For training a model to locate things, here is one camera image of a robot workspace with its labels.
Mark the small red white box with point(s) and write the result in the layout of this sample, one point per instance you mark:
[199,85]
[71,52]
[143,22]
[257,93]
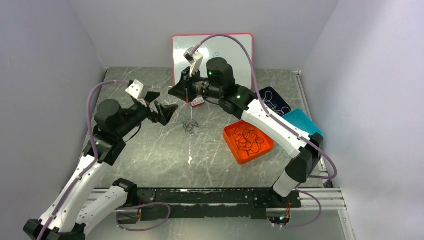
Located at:
[197,102]

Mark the light blue plastic tray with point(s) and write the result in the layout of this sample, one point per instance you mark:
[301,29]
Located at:
[301,121]

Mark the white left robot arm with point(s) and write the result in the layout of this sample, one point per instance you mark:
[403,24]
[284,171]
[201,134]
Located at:
[67,218]

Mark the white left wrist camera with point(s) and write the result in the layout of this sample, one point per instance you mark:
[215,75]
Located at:
[137,89]

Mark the dark navy plastic tray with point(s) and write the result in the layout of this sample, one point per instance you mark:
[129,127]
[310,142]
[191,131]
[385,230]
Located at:
[274,101]

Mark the aluminium frame rail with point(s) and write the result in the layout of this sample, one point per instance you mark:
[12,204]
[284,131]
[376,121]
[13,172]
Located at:
[312,199]

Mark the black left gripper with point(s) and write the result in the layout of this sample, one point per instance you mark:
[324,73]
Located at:
[165,112]

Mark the orange plastic tray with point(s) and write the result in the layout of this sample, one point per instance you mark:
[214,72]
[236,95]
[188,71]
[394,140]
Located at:
[247,142]

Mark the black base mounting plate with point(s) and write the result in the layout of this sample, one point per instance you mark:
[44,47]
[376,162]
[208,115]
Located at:
[196,203]

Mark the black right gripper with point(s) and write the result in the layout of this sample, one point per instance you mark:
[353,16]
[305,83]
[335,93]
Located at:
[183,90]

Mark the pink framed whiteboard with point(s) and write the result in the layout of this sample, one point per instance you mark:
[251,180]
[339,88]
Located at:
[216,47]

